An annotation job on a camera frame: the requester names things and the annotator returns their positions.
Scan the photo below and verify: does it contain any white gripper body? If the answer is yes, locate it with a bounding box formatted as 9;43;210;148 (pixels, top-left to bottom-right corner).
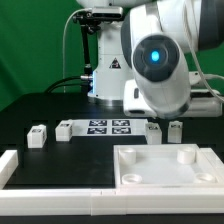
123;80;223;118

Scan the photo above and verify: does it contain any white square table top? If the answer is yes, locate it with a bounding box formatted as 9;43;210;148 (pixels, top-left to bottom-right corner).
114;144;224;188

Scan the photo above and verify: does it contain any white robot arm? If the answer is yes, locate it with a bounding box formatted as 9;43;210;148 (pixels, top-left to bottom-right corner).
76;0;224;119

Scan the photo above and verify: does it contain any white marker sheet with tags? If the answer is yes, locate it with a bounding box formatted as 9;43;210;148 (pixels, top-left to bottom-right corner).
73;119;147;136

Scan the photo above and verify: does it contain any white U-shaped fence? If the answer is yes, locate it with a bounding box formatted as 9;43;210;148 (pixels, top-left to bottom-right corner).
0;150;224;216

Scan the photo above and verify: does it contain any grey camera on mount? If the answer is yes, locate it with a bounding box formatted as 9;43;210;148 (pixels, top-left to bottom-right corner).
92;6;123;20

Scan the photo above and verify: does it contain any black cable bundle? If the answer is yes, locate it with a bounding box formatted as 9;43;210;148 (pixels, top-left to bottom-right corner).
44;76;93;94

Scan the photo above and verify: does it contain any white cable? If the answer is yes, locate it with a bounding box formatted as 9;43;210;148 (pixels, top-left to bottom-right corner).
62;8;88;94

